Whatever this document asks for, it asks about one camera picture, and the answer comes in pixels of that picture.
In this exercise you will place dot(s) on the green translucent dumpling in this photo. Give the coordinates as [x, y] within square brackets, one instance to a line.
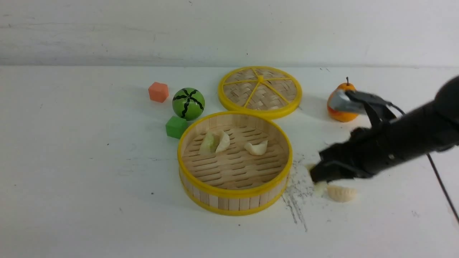
[209, 144]

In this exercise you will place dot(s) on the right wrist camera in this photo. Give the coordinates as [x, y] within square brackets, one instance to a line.
[346, 101]

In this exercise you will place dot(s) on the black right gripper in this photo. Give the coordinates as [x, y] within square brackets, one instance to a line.
[369, 151]

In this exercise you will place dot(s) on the white pleated dumpling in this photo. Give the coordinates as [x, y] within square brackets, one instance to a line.
[341, 194]
[256, 150]

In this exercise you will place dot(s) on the orange toy pear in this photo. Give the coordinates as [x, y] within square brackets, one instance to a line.
[340, 114]

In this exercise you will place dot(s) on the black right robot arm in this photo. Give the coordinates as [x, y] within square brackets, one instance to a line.
[437, 120]

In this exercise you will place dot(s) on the orange cube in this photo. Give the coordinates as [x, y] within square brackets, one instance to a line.
[158, 92]

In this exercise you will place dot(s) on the toy watermelon ball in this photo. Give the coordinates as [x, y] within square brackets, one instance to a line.
[188, 103]

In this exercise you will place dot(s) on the green cube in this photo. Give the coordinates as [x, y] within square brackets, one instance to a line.
[176, 126]

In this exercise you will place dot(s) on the bamboo steamer tray yellow rim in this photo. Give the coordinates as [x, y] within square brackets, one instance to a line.
[234, 182]

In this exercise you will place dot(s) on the bamboo steamer lid yellow rim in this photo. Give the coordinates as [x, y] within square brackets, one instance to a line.
[260, 90]

